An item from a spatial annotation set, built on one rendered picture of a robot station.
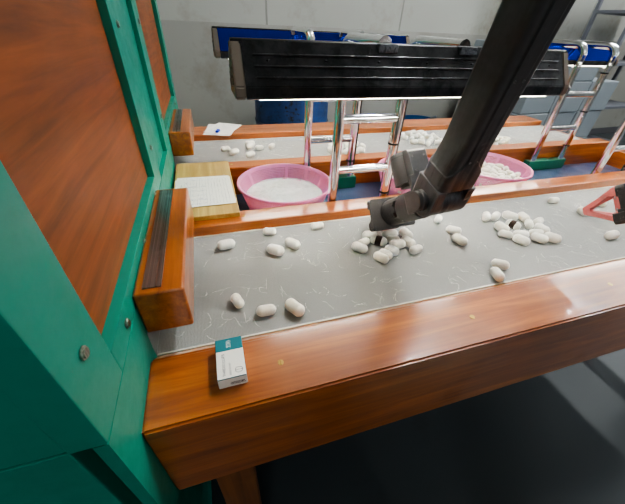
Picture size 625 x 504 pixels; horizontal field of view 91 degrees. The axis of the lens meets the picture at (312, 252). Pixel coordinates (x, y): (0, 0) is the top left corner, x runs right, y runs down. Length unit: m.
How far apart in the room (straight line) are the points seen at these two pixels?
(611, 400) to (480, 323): 1.25
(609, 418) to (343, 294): 1.32
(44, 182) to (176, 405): 0.27
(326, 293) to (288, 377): 0.19
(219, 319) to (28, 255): 0.33
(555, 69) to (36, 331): 0.82
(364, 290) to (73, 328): 0.44
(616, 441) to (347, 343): 1.32
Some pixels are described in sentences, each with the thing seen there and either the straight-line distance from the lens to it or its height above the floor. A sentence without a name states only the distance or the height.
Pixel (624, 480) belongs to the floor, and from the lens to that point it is 1.59.
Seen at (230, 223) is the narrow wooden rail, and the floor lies 0.76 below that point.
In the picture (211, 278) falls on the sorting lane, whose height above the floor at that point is 0.74.
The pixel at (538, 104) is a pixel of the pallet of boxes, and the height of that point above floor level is 0.67.
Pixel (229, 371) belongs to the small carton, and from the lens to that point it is 0.42.
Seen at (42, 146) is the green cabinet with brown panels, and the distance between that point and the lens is 0.34.
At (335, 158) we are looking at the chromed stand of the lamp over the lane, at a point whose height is 0.87.
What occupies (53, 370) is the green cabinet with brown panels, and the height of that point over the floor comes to 0.94.
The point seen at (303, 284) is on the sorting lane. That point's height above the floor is 0.74.
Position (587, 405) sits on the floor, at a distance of 1.69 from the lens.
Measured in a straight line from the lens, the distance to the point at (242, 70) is 0.50.
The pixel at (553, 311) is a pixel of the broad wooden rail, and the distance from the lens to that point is 0.66.
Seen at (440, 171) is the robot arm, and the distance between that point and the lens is 0.50.
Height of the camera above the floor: 1.13
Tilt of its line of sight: 37 degrees down
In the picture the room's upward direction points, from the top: 3 degrees clockwise
